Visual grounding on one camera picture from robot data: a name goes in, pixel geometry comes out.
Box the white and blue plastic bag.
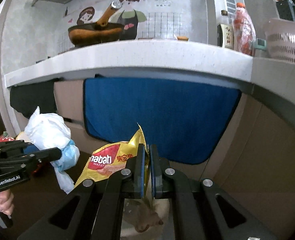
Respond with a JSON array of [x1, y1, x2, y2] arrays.
[[24, 107, 80, 194]]

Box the yellow nabati wafer wrapper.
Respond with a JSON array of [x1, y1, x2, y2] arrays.
[[75, 127, 147, 186]]

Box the trash bin with plastic liner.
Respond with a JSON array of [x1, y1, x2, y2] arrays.
[[120, 177, 171, 240]]

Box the white kitchen countertop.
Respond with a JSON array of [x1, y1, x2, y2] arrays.
[[4, 40, 295, 105]]

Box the person's left hand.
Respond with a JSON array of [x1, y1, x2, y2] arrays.
[[0, 190, 15, 216]]

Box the black hanging cloth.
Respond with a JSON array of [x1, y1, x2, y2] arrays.
[[10, 79, 61, 119]]

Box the blue hanging towel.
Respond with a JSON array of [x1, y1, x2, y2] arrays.
[[83, 77, 241, 165]]

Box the small orange cup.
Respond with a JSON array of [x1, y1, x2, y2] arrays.
[[177, 36, 189, 41]]

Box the dark soy sauce bottle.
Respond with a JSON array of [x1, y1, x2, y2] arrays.
[[217, 10, 234, 50]]

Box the red plastic bottle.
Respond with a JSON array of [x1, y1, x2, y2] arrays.
[[232, 2, 256, 56]]

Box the small teal timer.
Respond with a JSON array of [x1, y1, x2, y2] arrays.
[[253, 38, 267, 51]]

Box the pink plastic colander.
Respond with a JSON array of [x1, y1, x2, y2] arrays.
[[263, 18, 295, 64]]

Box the black knife holder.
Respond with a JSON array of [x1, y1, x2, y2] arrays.
[[276, 0, 295, 22]]

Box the brown wok with wooden handle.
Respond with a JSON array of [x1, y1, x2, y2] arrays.
[[68, 1, 124, 47]]

